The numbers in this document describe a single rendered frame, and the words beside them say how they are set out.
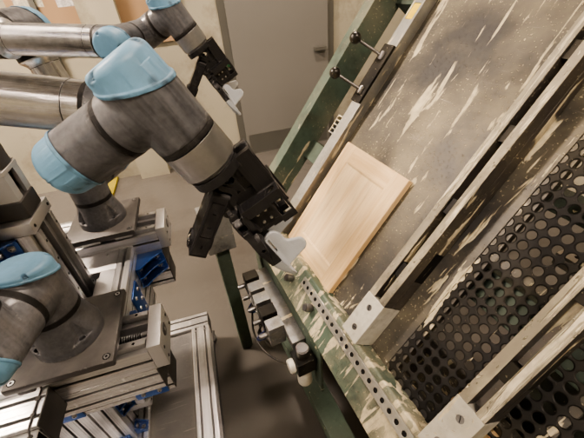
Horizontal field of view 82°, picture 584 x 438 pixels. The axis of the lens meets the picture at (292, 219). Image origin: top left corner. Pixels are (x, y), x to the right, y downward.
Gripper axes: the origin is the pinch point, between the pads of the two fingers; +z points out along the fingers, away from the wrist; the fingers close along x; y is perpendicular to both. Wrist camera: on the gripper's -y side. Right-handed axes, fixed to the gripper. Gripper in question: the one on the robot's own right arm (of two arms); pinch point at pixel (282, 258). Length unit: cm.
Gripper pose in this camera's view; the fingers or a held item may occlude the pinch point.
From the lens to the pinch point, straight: 55.0
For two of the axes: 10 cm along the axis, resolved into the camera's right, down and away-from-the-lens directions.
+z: 5.1, 6.1, 6.1
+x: -2.8, -5.5, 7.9
